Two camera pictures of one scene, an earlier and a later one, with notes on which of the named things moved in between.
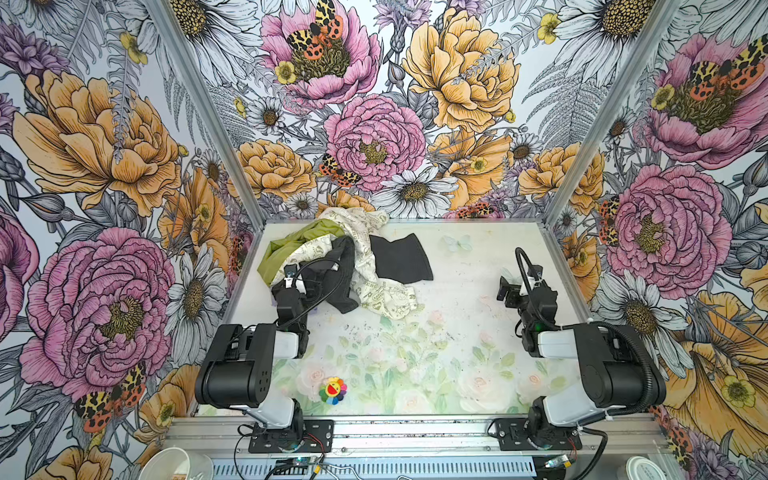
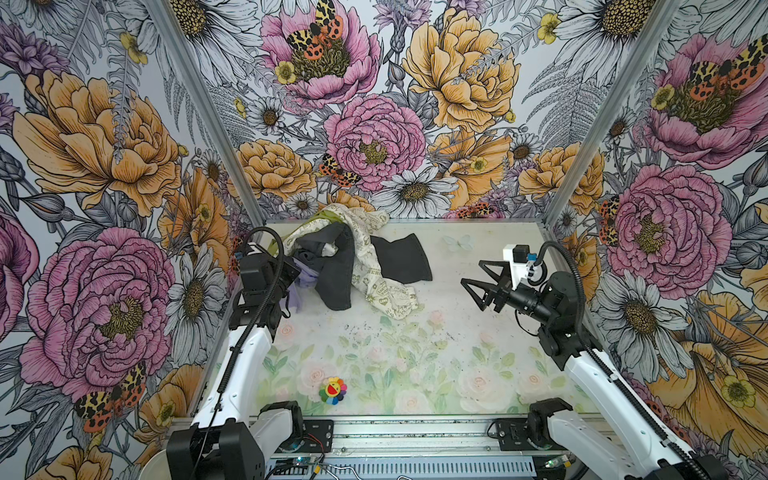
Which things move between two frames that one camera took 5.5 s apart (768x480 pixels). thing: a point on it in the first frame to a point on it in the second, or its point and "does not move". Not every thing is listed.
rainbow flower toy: x=333 y=391 does not move
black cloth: x=402 y=260 does not move
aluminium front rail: x=188 y=437 does not move
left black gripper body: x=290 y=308 to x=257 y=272
